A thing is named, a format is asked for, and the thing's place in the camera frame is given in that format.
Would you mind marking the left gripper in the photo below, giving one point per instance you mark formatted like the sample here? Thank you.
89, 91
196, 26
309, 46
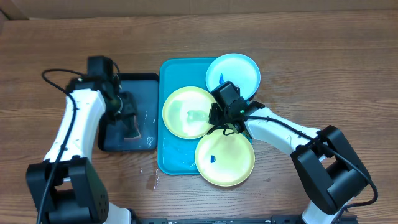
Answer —
130, 107

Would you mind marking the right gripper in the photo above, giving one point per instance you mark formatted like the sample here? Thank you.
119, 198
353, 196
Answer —
214, 115

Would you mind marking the green scrubbing sponge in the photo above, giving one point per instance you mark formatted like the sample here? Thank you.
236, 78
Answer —
131, 130

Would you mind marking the yellow-green plate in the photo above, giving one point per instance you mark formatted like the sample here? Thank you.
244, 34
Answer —
223, 159
186, 112

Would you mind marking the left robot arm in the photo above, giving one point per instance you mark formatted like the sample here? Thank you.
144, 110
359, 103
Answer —
65, 187

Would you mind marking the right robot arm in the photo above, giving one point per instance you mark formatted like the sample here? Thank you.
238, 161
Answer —
330, 171

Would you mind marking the black plastic tray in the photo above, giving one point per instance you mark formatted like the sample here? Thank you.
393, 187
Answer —
145, 89

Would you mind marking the teal plastic tray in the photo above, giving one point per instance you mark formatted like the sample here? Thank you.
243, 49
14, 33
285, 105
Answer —
176, 156

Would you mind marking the light blue plate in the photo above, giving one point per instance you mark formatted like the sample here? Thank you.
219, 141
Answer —
240, 69

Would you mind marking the yellow-green plate front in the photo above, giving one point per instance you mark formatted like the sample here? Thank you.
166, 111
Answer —
223, 159

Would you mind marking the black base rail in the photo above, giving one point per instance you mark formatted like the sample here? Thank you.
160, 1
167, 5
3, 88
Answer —
276, 219

